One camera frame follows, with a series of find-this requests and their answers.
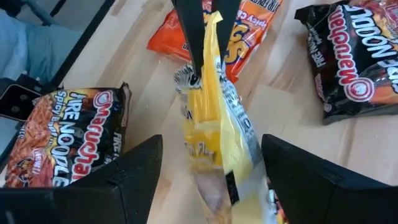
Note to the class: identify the black Maruchan fire noodle pack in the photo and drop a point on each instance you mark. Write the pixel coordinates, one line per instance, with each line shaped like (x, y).
(357, 62)
(68, 133)

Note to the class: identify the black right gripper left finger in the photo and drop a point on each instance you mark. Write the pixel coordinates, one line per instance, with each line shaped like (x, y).
(124, 193)

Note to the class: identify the yellow Maruchan chicken noodle pack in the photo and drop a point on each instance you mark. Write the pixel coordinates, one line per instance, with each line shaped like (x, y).
(205, 109)

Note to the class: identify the red Maruchan noodle pack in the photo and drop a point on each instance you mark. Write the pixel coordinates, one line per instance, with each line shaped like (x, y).
(252, 28)

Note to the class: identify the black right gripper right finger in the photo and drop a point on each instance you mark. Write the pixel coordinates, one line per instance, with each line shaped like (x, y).
(317, 193)

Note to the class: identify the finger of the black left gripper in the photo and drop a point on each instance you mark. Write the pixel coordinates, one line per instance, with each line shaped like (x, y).
(227, 28)
(191, 37)

